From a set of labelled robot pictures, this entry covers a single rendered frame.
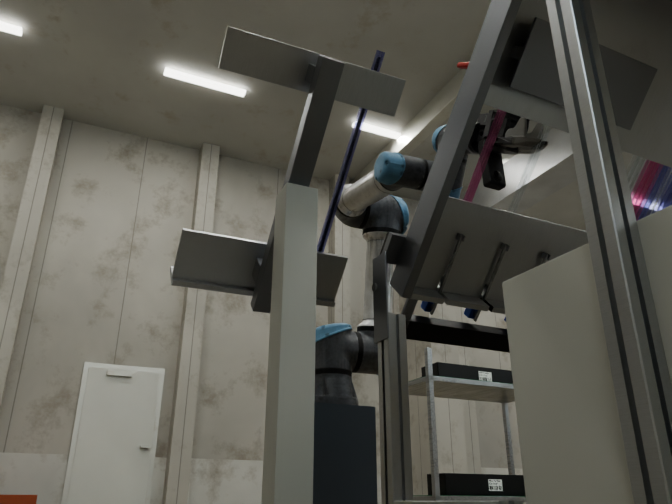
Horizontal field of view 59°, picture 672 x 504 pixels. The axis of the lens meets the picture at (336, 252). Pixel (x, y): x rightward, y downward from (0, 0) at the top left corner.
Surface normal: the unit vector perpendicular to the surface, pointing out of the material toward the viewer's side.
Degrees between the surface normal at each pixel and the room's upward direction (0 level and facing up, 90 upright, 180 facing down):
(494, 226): 133
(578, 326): 90
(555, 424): 90
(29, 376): 90
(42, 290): 90
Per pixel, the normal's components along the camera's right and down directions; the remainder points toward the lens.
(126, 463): 0.42, -0.35
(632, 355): -0.90, -0.17
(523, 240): 0.32, 0.37
